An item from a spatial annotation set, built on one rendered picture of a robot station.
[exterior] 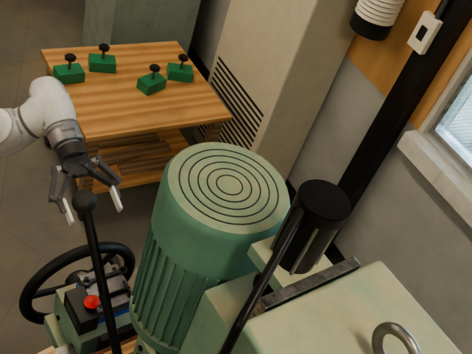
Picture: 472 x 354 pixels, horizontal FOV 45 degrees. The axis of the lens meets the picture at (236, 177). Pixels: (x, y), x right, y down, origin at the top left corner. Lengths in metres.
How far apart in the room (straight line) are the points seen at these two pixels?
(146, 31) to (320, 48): 1.17
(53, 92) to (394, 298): 1.17
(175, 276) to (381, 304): 0.27
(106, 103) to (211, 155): 1.63
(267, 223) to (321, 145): 2.01
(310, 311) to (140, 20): 2.67
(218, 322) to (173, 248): 0.11
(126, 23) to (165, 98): 0.79
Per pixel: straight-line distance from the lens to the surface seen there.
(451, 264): 2.34
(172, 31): 3.30
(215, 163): 0.78
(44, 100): 1.64
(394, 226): 2.48
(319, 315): 0.65
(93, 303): 1.18
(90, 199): 0.82
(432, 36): 2.11
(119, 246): 1.39
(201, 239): 0.71
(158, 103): 2.45
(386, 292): 0.71
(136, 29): 3.21
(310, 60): 2.41
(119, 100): 2.43
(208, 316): 0.76
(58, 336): 1.32
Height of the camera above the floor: 2.02
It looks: 42 degrees down
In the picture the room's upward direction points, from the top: 21 degrees clockwise
